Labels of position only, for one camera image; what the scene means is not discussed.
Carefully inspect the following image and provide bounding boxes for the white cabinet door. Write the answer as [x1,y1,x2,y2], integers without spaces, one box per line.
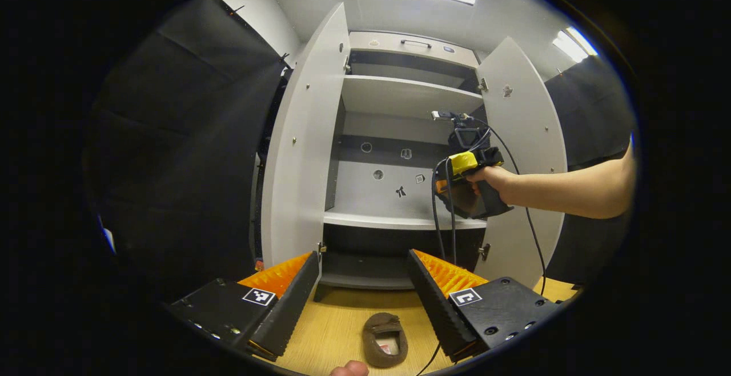
[261,3,351,271]
[475,36,568,288]

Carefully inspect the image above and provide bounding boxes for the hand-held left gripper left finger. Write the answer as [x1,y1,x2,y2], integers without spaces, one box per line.
[167,251,319,363]

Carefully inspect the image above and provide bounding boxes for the small ceiling light panel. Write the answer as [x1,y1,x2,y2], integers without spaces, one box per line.
[552,26,599,63]

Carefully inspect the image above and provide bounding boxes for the white shoe cabinet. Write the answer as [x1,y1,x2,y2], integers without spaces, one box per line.
[320,30,489,291]

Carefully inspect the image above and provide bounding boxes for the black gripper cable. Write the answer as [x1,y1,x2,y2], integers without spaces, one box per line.
[431,159,457,266]
[468,116,547,297]

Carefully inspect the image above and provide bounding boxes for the brown fuzzy shoe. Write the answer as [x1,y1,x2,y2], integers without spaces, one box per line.
[362,312,409,369]

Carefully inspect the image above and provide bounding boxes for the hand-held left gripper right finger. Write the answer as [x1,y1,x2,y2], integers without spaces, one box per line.
[407,249,563,363]

